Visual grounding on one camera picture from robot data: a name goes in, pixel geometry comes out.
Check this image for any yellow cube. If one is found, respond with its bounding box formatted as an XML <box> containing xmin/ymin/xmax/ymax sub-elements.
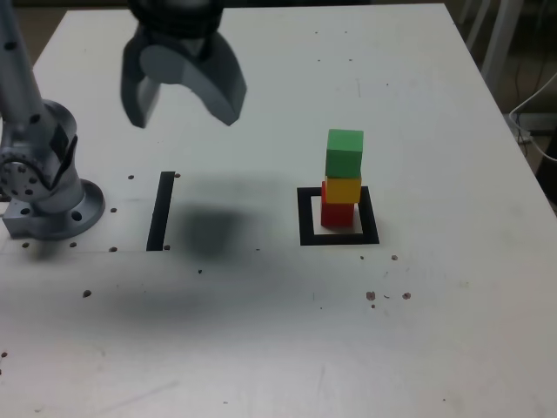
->
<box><xmin>324</xmin><ymin>175</ymin><xmax>363</xmax><ymax>205</ymax></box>

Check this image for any black tape square outline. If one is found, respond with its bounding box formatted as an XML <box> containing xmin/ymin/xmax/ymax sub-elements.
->
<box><xmin>296</xmin><ymin>185</ymin><xmax>380</xmax><ymax>247</ymax></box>

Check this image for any green cube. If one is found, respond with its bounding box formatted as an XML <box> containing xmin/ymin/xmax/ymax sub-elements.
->
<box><xmin>325</xmin><ymin>128</ymin><xmax>365</xmax><ymax>179</ymax></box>

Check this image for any red cube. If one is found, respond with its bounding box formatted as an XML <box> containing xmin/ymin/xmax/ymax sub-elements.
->
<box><xmin>320</xmin><ymin>180</ymin><xmax>355</xmax><ymax>228</ymax></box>

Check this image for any white cable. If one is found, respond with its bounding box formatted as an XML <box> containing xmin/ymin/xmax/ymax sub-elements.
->
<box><xmin>507</xmin><ymin>71</ymin><xmax>557</xmax><ymax>163</ymax></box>

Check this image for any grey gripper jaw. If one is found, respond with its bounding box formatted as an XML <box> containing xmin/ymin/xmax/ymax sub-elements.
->
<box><xmin>138</xmin><ymin>34</ymin><xmax>248</xmax><ymax>128</ymax></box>
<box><xmin>119</xmin><ymin>26</ymin><xmax>164</xmax><ymax>129</ymax></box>

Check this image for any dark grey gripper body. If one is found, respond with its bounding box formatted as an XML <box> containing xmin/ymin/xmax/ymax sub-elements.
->
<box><xmin>146</xmin><ymin>31</ymin><xmax>218</xmax><ymax>63</ymax></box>

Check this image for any white furniture frame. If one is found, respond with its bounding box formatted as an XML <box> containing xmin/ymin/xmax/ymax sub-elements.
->
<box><xmin>457</xmin><ymin>0</ymin><xmax>523</xmax><ymax>84</ymax></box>

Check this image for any black tape strip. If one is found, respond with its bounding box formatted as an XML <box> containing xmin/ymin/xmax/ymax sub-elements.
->
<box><xmin>145</xmin><ymin>171</ymin><xmax>176</xmax><ymax>253</ymax></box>

